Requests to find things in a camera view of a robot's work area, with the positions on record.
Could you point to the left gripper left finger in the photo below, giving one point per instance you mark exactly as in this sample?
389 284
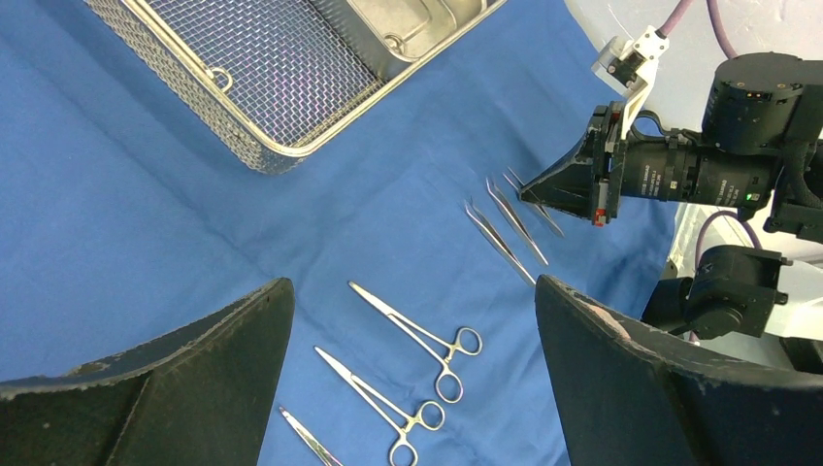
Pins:
200 395

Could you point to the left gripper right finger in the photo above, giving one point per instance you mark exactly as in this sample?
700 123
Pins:
630 394

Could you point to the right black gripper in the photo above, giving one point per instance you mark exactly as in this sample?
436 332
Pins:
681 165

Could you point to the steel tweezers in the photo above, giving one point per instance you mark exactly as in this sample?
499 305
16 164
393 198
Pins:
517 183
493 237

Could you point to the thin steel instrument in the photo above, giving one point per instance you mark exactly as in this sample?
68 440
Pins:
507 210

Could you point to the surgical scissors forceps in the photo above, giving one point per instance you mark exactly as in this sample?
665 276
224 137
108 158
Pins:
429 414

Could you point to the blue surgical drape cloth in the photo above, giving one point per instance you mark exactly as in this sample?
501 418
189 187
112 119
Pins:
123 218

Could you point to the wire mesh instrument basket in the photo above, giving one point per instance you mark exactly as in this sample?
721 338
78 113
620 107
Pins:
272 79

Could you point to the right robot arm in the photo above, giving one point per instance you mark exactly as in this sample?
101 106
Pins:
759 147

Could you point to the stainless steel inner tray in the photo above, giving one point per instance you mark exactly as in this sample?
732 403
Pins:
390 35

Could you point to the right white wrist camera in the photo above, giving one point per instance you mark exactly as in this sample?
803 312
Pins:
630 68

